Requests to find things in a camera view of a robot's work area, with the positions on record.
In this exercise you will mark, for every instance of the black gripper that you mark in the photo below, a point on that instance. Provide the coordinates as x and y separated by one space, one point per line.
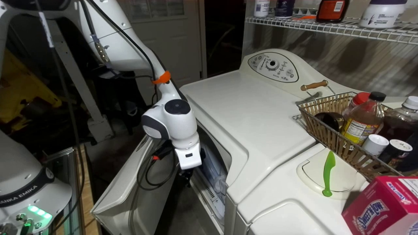
186 175

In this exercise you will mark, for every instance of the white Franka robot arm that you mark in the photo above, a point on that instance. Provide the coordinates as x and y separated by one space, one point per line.
174 125

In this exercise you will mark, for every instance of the plain white washing machine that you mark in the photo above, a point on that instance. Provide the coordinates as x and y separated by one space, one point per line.
279 191

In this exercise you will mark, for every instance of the white washer door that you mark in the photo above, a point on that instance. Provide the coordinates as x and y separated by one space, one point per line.
118 204

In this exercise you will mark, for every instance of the white washer with control panel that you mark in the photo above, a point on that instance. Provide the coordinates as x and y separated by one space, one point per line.
253 112

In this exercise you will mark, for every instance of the green brush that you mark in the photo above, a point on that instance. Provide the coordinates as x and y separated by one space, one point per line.
330 174

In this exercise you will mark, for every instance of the wicker basket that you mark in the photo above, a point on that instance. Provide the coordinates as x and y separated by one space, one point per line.
331 138

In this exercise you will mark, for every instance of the tall white bottle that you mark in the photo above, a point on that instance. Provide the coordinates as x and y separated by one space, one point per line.
262 8

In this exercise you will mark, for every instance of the yellow object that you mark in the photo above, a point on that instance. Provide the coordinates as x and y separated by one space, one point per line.
22 91

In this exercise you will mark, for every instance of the red capped vinegar bottle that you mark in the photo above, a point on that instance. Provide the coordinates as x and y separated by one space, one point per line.
364 122

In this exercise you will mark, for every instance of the small white capped bottle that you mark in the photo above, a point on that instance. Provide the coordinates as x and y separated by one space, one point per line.
374 144

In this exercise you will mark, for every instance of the dark blue canister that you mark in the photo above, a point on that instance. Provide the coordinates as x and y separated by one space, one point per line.
285 7

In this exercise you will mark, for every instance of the pink box with blue print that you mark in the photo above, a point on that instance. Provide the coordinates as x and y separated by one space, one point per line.
383 209

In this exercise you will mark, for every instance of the black bottle with white cap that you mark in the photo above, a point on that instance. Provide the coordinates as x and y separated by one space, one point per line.
395 150

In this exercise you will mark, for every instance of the dark bottle with white cap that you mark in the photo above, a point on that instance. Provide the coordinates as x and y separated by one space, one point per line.
403 122

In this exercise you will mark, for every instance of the white jar with blue lid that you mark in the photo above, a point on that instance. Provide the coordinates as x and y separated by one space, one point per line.
383 13

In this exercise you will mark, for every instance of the grey metal stand post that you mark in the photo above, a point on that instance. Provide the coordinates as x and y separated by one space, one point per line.
79 86

